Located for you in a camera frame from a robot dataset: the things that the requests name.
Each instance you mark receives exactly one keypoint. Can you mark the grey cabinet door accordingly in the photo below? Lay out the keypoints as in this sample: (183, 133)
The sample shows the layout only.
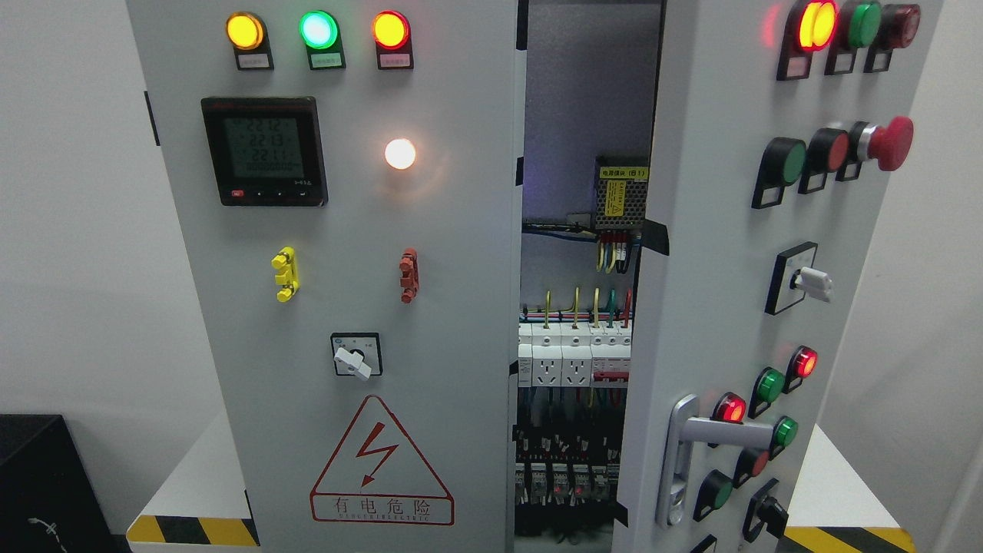
(455, 90)
(750, 157)

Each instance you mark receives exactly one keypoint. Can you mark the red indicator lamp left door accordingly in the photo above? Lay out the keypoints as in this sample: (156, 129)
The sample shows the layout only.
(391, 30)

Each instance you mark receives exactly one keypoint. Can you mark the green indicator lamp left door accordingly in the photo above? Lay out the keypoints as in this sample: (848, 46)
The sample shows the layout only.
(318, 29)

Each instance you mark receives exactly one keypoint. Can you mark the yellow indicator lamp left door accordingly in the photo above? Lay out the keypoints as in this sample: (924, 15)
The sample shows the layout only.
(245, 31)

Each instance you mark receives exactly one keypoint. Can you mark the red terminal connector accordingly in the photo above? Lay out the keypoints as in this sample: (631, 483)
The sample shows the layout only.
(409, 277)

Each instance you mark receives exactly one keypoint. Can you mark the white socket breaker row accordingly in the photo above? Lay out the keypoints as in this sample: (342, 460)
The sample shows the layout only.
(574, 354)

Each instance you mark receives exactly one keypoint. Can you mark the white glowing indicator lamp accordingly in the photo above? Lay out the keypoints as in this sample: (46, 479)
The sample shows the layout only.
(400, 153)

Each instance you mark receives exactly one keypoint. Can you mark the perforated metal power supply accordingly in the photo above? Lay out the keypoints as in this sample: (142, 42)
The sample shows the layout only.
(620, 192)

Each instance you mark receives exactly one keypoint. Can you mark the yellow terminal connector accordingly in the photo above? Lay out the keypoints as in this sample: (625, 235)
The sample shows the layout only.
(285, 268)

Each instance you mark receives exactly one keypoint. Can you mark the relay module row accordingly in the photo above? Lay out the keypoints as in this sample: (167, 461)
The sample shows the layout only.
(565, 470)

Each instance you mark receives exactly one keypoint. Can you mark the red electric hazard warning sticker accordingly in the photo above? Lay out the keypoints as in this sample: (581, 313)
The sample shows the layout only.
(378, 475)

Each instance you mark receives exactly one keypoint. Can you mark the black digital power meter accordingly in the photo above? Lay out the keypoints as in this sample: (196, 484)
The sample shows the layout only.
(266, 151)

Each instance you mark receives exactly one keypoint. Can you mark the red emergency stop button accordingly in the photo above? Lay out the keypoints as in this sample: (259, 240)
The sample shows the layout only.
(888, 144)

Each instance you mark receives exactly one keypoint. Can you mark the black box at left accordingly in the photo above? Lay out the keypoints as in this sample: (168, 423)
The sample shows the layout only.
(47, 502)

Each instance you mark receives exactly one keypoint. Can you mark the white rotary selector switch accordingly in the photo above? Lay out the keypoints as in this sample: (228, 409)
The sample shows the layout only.
(357, 354)

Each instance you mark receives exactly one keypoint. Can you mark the silver door handle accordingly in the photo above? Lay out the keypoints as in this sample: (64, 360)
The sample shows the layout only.
(681, 495)

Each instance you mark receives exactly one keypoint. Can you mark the white rotary switch right door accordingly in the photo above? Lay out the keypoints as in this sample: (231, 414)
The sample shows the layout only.
(794, 278)

